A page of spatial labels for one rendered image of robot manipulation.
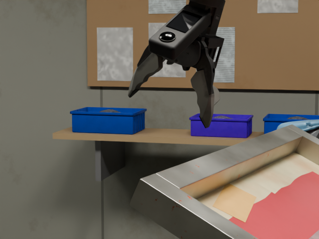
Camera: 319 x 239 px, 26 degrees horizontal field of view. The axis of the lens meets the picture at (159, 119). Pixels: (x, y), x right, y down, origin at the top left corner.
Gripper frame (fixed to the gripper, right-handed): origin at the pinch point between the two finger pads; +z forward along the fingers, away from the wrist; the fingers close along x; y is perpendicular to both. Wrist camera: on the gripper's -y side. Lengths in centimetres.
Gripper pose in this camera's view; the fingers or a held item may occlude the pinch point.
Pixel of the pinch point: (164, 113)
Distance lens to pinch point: 112.5
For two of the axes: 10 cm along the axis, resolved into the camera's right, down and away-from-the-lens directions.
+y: 4.8, -1.0, 8.7
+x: -8.4, -3.4, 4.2
